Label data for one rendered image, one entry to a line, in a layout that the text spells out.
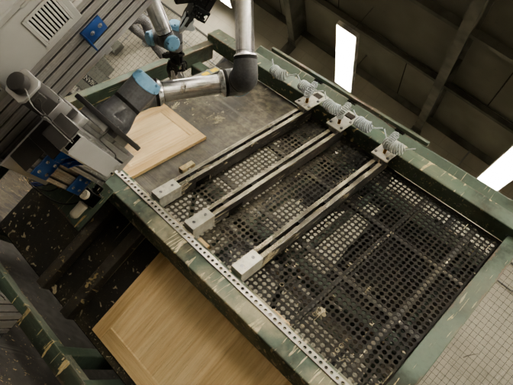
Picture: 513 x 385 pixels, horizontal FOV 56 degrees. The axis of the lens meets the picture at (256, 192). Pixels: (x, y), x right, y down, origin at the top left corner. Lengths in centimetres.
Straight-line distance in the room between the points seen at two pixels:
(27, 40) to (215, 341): 136
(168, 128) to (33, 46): 114
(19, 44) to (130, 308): 128
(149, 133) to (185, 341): 108
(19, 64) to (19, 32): 11
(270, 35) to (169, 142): 618
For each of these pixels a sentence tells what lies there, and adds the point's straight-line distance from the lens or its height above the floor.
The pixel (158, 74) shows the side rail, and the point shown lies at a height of 144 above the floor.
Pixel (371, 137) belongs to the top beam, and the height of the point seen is 188.
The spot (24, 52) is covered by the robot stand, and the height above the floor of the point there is 102.
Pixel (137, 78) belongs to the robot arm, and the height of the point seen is 122.
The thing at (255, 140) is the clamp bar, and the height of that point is 145.
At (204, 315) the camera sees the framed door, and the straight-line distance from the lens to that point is 220.
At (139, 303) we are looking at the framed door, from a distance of 234.
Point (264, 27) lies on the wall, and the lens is 866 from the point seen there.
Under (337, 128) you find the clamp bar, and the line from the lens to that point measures 262.
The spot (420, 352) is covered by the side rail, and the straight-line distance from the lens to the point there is 199.
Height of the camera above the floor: 104
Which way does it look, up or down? 5 degrees up
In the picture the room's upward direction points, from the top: 41 degrees clockwise
